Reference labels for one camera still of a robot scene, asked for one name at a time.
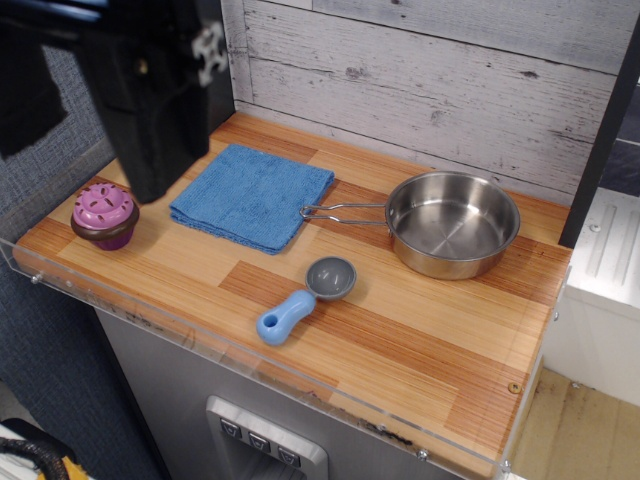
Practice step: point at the black vertical post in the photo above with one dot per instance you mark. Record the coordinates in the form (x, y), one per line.
(612, 120)

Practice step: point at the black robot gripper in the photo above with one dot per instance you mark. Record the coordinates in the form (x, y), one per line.
(157, 72)

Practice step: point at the stainless steel pan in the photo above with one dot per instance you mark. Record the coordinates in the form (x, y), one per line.
(444, 225)

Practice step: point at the grey toy fridge cabinet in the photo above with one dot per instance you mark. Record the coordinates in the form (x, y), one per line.
(172, 386)

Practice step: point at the silver dispenser button panel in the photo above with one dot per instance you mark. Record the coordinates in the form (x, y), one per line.
(265, 442)

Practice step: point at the white plastic cabinet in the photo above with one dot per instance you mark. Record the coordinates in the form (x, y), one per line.
(593, 337)

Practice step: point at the purple toy cupcake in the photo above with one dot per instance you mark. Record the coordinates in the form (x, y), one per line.
(105, 215)

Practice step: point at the blue folded cloth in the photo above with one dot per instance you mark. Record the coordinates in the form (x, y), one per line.
(251, 198)

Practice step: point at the clear acrylic guard rail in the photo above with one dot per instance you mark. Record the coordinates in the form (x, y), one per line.
(435, 372)

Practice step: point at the blue grey ice cream scoop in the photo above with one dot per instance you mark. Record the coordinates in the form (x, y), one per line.
(328, 279)

